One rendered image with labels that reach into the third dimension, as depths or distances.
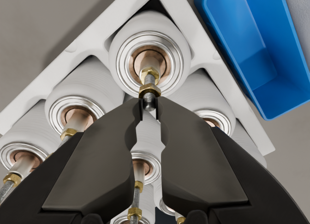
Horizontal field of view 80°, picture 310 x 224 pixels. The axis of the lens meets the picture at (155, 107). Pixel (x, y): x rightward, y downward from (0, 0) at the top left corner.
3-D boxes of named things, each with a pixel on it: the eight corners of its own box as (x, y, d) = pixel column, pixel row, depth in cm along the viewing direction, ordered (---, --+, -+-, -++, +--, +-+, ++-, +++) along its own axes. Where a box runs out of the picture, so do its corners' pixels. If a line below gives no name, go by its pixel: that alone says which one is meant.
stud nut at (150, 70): (143, 86, 19) (143, 90, 18) (137, 71, 18) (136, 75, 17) (162, 80, 19) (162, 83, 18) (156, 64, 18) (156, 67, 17)
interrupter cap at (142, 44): (142, 105, 24) (142, 108, 23) (102, 56, 21) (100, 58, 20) (194, 73, 22) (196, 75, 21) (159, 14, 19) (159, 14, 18)
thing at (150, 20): (144, 69, 40) (140, 115, 24) (115, 29, 36) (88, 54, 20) (183, 43, 37) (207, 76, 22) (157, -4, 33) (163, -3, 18)
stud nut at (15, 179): (16, 172, 25) (12, 178, 24) (24, 180, 26) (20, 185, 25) (3, 175, 25) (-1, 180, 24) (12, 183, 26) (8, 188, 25)
